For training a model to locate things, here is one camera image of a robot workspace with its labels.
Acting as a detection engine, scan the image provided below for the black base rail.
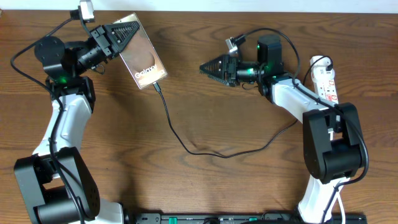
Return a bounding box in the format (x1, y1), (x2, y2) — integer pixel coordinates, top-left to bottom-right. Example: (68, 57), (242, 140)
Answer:
(133, 211), (368, 224)

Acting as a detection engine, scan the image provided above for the black charger cable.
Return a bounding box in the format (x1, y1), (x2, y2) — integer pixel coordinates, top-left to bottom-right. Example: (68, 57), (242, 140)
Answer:
(152, 55), (335, 159)

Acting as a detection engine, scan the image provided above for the white power strip cord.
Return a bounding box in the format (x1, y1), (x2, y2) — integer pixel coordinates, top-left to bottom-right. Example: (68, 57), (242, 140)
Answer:
(336, 192), (346, 224)

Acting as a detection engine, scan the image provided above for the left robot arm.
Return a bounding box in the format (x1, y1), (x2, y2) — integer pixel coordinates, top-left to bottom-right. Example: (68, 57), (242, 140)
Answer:
(14, 22), (140, 223)

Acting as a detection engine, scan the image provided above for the white power strip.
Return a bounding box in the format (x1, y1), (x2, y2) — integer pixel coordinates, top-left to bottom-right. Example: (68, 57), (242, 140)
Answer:
(310, 55), (338, 104)

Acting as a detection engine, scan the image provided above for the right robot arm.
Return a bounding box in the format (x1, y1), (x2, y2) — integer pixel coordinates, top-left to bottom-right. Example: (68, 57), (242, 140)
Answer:
(200, 35), (369, 223)

